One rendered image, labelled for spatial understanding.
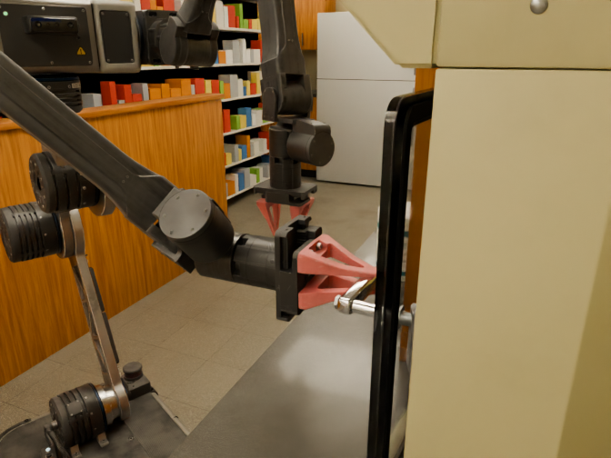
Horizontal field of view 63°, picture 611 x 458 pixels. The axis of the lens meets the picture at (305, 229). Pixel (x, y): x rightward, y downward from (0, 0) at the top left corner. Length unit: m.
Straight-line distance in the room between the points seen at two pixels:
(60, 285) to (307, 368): 2.07
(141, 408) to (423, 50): 1.75
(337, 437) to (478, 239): 0.43
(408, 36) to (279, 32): 0.55
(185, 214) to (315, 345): 0.45
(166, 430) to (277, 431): 1.14
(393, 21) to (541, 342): 0.24
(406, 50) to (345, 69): 5.19
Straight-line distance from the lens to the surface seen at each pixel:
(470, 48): 0.34
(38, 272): 2.67
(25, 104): 0.60
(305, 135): 0.83
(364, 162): 5.57
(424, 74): 0.72
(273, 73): 0.87
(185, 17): 1.14
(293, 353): 0.87
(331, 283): 0.56
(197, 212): 0.50
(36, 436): 1.97
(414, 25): 0.35
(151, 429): 1.86
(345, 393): 0.79
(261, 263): 0.53
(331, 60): 5.58
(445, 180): 0.35
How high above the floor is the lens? 1.42
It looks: 20 degrees down
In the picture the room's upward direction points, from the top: straight up
